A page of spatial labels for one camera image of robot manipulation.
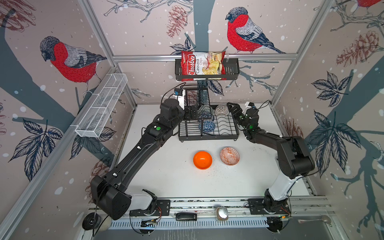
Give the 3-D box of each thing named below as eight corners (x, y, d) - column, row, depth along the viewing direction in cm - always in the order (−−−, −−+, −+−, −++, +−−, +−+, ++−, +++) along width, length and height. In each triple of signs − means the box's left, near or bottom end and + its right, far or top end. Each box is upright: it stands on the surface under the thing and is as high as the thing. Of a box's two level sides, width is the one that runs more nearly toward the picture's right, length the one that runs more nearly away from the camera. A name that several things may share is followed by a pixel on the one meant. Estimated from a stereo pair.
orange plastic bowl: (193, 170, 87) (193, 167, 84) (193, 154, 94) (193, 151, 90) (212, 170, 87) (212, 167, 84) (211, 154, 94) (211, 151, 90)
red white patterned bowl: (220, 165, 89) (221, 163, 86) (219, 150, 96) (220, 147, 93) (239, 165, 89) (241, 163, 86) (236, 150, 96) (237, 147, 93)
